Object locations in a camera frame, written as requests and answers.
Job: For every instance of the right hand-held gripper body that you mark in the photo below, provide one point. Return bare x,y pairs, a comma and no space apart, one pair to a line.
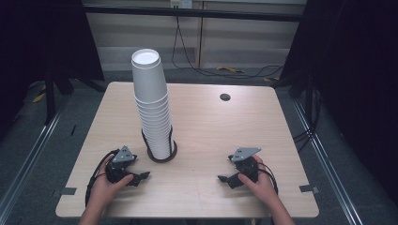
245,153

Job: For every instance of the metal floor rail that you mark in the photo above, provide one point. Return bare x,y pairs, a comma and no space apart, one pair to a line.
328,175
31,156

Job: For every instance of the yellow floor scrap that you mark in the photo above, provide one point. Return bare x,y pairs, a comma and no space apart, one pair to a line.
38,97

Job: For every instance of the dark round table grommet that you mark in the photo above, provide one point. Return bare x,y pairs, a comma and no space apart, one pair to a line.
225,97

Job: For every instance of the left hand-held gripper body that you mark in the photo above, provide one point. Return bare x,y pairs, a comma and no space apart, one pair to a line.
123,154

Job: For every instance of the white wall socket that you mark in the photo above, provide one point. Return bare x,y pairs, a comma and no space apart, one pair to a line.
181,3

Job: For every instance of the grey tape strip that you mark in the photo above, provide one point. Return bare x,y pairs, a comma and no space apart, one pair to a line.
68,191
309,188

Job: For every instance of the small yellow floor object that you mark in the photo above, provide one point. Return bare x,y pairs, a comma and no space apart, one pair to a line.
270,79

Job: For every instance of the black horizontal bar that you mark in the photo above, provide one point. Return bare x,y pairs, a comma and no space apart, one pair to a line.
219,14

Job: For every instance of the person's right hand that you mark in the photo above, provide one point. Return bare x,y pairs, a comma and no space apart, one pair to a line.
264,186

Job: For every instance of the black metal stand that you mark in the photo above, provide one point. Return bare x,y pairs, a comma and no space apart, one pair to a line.
50,100

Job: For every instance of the person's left hand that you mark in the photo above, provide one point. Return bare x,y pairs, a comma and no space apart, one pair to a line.
103,189

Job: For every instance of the black curtain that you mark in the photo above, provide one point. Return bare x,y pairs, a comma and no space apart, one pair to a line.
353,78
37,37

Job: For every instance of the stack of white paper cups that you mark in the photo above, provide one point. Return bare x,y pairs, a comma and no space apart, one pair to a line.
150,84

